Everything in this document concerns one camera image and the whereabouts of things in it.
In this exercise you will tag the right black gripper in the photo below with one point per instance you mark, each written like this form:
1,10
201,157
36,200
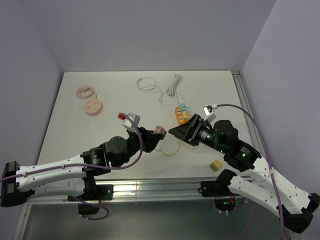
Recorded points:
188,131

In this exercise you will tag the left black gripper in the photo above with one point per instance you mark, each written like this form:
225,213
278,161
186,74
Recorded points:
150,139

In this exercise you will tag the pink plug adapter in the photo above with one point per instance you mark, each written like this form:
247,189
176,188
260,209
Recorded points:
160,130

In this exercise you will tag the teal plug adapter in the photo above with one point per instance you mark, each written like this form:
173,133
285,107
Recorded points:
182,107

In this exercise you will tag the dark yellow plug adapter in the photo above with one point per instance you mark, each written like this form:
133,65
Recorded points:
216,165

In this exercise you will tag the pink round power socket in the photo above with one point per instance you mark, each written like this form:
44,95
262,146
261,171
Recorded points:
92,105

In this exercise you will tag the orange power strip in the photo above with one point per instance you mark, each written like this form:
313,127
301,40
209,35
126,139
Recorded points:
179,118

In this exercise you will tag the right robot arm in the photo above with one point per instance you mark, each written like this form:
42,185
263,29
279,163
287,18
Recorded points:
270,189

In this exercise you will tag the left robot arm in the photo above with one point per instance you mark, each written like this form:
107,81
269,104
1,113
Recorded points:
75,176

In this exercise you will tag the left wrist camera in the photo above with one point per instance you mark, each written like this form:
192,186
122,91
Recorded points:
130,122

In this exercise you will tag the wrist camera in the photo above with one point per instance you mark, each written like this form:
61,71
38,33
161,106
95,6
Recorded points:
130,122
209,111

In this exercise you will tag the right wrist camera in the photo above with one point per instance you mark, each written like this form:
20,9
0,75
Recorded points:
209,111

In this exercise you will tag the aluminium front rail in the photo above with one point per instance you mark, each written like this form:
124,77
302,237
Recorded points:
134,190

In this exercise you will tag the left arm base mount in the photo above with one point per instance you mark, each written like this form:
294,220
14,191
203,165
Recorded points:
87,209

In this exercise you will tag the aluminium side rail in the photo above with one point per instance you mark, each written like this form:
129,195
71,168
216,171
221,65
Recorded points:
244,102

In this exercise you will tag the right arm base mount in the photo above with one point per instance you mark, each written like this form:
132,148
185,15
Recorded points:
223,199

